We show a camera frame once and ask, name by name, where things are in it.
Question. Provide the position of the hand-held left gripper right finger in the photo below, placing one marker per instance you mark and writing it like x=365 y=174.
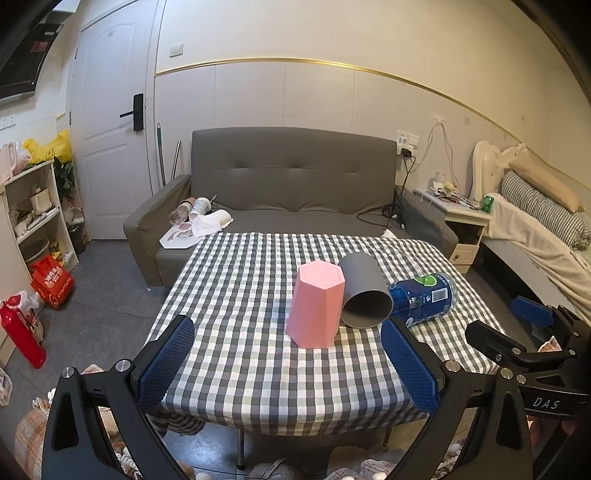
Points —
x=411 y=369

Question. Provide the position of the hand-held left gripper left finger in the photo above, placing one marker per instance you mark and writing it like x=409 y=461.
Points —
x=168 y=364

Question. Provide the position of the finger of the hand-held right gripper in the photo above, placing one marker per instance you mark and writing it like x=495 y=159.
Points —
x=489 y=339
x=531 y=311

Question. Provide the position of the grey cup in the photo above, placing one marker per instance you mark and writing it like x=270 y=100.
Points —
x=360 y=281

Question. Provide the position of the pink hexagonal cup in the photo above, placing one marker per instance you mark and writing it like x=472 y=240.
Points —
x=316 y=309

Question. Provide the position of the printed paper cup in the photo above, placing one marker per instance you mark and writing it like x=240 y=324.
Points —
x=200 y=206

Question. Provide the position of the brown paper cup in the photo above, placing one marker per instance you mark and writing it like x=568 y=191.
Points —
x=189 y=202

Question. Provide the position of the blue label plastic bottle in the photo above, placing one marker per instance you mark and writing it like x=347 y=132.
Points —
x=425 y=297

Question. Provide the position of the bed with pillows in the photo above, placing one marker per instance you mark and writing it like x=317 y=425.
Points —
x=526 y=235

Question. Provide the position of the checkered table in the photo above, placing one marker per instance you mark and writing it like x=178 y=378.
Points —
x=249 y=300

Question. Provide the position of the white nightstand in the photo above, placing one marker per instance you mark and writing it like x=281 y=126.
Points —
x=464 y=230

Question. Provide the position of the striped pillow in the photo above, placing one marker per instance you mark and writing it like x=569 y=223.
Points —
x=540 y=205

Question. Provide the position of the metal table leg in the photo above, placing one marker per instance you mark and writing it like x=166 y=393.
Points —
x=240 y=450

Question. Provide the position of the green can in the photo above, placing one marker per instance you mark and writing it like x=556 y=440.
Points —
x=488 y=203

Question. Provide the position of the white printed card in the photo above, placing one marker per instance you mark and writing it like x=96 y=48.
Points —
x=178 y=237

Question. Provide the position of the beige pillow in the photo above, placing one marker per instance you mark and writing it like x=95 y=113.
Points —
x=549 y=182

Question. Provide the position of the red paper bag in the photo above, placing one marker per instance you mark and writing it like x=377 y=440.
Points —
x=51 y=281

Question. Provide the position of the white cloth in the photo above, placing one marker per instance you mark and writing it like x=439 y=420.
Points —
x=210 y=224

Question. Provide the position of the clear plastic bottle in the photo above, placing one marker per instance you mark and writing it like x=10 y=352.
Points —
x=179 y=214

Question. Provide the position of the cream bed headboard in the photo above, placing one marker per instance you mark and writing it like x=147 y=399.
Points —
x=485 y=166

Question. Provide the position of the grey plastic basin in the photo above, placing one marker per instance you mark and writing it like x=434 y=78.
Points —
x=34 y=251

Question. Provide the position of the black charger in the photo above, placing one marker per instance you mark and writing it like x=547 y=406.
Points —
x=407 y=153

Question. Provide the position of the metal pole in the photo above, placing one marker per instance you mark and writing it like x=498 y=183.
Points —
x=176 y=159

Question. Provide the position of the white door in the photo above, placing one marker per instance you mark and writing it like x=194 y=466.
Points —
x=111 y=166

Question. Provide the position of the white storage shelf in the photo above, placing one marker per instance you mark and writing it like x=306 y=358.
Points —
x=48 y=194

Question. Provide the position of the green potted plant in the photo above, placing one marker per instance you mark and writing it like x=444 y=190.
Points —
x=64 y=177

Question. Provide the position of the grey sofa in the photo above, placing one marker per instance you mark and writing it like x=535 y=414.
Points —
x=295 y=166

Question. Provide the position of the yellow plastic bag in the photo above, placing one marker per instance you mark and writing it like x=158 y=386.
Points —
x=51 y=145

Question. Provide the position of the pink kettle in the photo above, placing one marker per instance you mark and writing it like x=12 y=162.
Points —
x=5 y=161

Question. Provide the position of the black range hood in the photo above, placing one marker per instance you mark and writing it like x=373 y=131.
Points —
x=23 y=60

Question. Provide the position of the grey bed frame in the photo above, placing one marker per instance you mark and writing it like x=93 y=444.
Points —
x=512 y=272

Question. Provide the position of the wall power outlet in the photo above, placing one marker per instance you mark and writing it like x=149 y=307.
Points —
x=407 y=139

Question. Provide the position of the white light switch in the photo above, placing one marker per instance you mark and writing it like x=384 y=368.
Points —
x=176 y=49

